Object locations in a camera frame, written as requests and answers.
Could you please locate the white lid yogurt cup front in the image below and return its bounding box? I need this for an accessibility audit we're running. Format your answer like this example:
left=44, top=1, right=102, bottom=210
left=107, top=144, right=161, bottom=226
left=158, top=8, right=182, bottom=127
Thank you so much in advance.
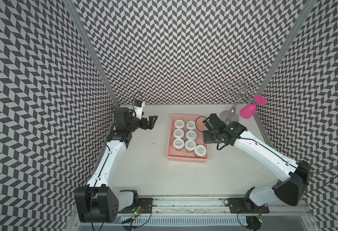
left=194, top=145, right=207, bottom=158

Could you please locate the red label yogurt cup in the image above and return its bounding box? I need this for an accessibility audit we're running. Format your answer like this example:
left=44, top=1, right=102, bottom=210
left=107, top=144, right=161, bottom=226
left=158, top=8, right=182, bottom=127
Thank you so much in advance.
left=186, top=120, right=196, bottom=131

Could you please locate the yogurt cup edge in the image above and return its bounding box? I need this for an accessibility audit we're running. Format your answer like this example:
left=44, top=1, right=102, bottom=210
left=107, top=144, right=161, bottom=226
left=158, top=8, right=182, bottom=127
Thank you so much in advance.
left=184, top=140, right=196, bottom=153
left=173, top=138, right=185, bottom=152

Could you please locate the pink plastic basket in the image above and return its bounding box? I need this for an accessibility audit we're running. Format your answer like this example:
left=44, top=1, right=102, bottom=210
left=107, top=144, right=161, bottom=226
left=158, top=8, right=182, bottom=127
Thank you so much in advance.
left=167, top=114, right=209, bottom=163

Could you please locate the green label yogurt cup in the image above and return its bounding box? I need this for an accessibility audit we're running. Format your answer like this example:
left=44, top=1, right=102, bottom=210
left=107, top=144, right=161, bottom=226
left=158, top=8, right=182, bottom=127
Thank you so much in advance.
left=173, top=129, right=185, bottom=139

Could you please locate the beige label yogurt cup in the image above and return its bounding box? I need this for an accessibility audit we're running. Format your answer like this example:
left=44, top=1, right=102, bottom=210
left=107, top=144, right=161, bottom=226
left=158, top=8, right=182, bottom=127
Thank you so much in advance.
left=174, top=119, right=186, bottom=129

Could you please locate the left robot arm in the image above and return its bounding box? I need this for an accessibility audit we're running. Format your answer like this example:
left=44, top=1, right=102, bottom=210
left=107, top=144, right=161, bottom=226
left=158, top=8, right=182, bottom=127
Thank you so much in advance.
left=74, top=107, right=158, bottom=224

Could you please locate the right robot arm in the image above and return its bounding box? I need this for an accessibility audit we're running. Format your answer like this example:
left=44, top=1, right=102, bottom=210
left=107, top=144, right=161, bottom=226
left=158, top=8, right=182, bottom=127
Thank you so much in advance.
left=202, top=114, right=311, bottom=212

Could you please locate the magenta plastic wine glass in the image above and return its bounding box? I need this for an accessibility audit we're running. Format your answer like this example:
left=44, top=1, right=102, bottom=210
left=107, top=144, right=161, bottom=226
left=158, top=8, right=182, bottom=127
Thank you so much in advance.
left=240, top=95, right=267, bottom=119

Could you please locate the silver metal cup stand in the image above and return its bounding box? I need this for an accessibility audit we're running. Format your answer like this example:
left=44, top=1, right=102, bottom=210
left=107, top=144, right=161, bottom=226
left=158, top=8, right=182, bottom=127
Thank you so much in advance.
left=220, top=81, right=254, bottom=125

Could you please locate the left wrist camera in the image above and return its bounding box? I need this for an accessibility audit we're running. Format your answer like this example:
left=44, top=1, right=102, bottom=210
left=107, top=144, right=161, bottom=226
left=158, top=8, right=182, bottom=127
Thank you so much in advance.
left=133, top=100, right=145, bottom=119

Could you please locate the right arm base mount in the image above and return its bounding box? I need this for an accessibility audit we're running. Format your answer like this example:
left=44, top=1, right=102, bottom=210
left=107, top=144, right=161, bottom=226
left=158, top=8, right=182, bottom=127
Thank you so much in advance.
left=225, top=198, right=270, bottom=215

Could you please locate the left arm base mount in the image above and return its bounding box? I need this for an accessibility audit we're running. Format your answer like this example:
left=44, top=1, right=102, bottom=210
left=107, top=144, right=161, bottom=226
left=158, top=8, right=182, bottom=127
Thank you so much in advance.
left=118, top=197, right=153, bottom=214

